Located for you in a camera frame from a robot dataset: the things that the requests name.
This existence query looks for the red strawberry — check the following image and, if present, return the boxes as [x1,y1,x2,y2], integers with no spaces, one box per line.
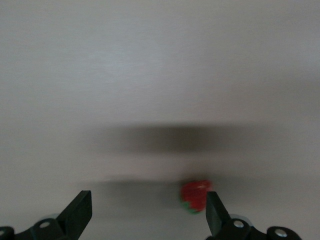
[180,179,213,216]

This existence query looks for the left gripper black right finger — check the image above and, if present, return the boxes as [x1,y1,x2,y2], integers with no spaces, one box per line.
[205,191,301,240]

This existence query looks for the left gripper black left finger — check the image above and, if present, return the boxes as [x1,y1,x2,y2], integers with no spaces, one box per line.
[0,190,93,240]

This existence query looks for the brown table cover sheet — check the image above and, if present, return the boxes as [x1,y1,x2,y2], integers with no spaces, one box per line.
[0,0,320,240]

